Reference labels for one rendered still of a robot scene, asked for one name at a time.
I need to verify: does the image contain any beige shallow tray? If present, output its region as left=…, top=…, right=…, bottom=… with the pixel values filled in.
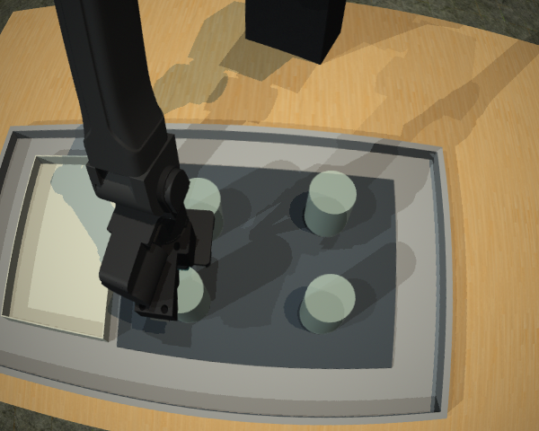
left=1, top=155, right=115, bottom=342

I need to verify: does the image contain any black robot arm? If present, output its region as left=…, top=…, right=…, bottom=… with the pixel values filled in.
left=54, top=0, right=196, bottom=322

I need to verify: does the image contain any clear glass jar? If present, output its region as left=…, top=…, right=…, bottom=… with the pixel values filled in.
left=184, top=178, right=224, bottom=241
left=177, top=267, right=210, bottom=323
left=299, top=274, right=356, bottom=334
left=305, top=171, right=357, bottom=237

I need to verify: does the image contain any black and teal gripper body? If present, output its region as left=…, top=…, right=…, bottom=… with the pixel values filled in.
left=161, top=209, right=215, bottom=268

